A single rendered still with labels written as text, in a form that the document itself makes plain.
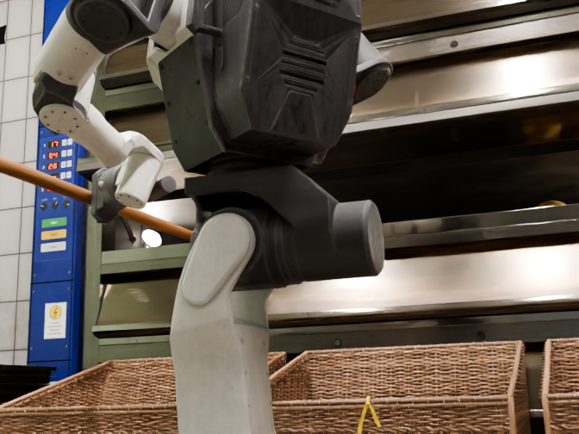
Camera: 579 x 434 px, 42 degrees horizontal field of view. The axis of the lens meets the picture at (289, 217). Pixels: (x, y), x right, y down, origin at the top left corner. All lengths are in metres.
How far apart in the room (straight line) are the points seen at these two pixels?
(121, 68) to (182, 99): 1.31
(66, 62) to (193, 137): 0.26
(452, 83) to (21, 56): 1.45
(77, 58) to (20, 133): 1.38
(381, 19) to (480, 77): 0.33
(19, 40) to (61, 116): 1.44
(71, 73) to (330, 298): 1.00
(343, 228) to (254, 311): 0.24
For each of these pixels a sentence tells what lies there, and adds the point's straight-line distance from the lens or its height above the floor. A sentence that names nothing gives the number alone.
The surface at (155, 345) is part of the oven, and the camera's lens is 2.22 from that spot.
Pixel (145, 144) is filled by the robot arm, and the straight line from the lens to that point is 1.54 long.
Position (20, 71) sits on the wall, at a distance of 2.73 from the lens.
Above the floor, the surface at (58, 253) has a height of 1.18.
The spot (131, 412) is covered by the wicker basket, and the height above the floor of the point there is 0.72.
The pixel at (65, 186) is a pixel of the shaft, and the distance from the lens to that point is 1.67.
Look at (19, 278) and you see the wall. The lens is 2.51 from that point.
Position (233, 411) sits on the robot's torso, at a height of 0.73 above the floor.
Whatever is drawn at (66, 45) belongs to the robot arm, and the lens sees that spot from 1.27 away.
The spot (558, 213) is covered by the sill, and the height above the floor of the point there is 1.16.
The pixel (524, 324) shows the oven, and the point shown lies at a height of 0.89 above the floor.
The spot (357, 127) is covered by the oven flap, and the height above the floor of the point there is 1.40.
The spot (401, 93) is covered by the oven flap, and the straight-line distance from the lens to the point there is 2.11.
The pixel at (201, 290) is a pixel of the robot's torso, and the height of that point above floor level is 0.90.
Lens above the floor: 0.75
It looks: 13 degrees up
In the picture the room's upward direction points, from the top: 2 degrees counter-clockwise
